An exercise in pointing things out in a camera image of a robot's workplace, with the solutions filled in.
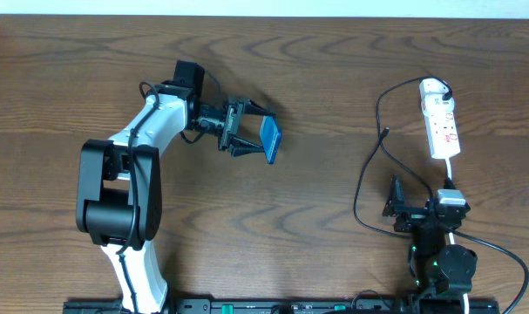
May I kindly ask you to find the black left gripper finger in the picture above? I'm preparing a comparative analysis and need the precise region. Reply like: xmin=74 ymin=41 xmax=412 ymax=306
xmin=244 ymin=99 xmax=276 ymax=117
xmin=228 ymin=136 xmax=264 ymax=157

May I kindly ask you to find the blue smartphone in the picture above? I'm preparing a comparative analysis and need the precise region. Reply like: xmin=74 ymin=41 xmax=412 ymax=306
xmin=260 ymin=116 xmax=282 ymax=165

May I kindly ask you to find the black USB charging cable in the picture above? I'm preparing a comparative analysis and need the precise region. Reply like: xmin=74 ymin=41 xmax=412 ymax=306
xmin=353 ymin=75 xmax=454 ymax=239

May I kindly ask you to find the white power strip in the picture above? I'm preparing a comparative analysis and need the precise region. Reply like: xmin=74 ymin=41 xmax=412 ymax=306
xmin=421 ymin=93 xmax=460 ymax=160

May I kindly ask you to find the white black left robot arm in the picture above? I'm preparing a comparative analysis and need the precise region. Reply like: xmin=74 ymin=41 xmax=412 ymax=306
xmin=76 ymin=80 xmax=281 ymax=313

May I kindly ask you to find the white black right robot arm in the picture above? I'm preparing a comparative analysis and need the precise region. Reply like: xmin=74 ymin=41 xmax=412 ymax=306
xmin=383 ymin=175 xmax=478 ymax=313

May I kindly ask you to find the white USB charger plug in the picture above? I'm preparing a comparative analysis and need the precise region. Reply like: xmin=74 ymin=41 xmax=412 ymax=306
xmin=419 ymin=77 xmax=452 ymax=100

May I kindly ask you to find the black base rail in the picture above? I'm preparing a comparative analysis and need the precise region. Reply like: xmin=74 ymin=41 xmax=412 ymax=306
xmin=62 ymin=297 xmax=500 ymax=314

